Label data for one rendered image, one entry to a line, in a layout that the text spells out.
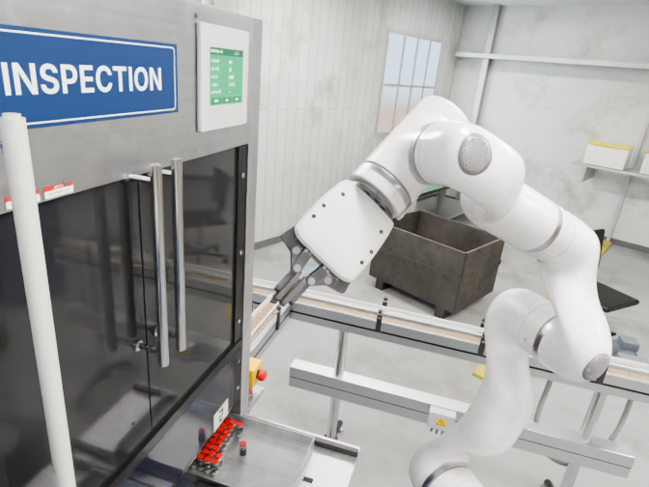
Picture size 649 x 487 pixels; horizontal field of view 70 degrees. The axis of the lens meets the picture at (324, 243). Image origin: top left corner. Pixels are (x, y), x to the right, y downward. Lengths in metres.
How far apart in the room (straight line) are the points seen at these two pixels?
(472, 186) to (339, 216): 0.16
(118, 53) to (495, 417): 0.88
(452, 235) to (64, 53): 4.40
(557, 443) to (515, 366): 1.57
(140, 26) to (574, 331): 0.85
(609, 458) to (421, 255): 2.29
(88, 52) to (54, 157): 0.16
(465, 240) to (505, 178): 4.24
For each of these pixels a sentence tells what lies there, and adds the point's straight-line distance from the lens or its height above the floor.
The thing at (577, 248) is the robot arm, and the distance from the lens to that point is 0.83.
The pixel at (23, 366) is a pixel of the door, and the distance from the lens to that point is 0.81.
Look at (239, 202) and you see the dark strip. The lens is 1.26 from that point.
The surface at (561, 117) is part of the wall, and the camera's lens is 7.75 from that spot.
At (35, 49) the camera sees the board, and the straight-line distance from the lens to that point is 0.72.
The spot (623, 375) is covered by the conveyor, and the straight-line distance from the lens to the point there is 2.34.
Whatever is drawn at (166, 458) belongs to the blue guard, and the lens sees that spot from 1.27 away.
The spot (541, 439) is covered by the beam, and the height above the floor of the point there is 0.52.
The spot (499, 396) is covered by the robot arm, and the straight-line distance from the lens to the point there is 0.94.
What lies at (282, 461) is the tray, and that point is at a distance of 1.56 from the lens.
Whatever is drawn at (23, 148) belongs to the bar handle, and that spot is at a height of 1.89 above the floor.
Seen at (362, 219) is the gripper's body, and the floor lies 1.84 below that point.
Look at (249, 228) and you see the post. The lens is 1.34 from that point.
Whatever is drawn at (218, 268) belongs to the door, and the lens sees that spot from 1.24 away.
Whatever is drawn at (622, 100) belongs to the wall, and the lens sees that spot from 7.61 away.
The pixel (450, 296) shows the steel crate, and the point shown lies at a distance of 4.17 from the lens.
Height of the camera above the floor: 2.01
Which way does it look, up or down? 21 degrees down
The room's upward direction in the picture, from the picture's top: 5 degrees clockwise
